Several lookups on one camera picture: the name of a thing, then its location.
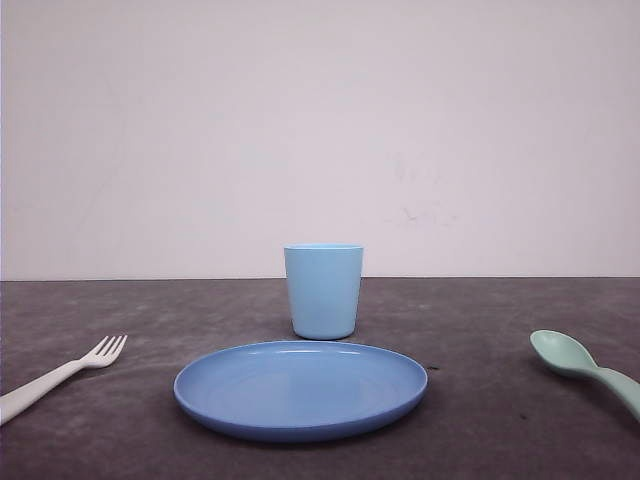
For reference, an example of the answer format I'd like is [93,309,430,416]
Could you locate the mint green plastic spoon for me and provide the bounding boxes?
[529,330,639,420]

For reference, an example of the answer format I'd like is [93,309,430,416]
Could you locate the white plastic fork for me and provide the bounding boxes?
[1,335,128,425]

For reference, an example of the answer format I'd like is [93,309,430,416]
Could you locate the light blue plastic cup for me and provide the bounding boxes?
[284,243,364,340]

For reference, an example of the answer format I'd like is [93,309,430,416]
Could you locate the blue plastic plate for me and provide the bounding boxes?
[173,340,428,443]

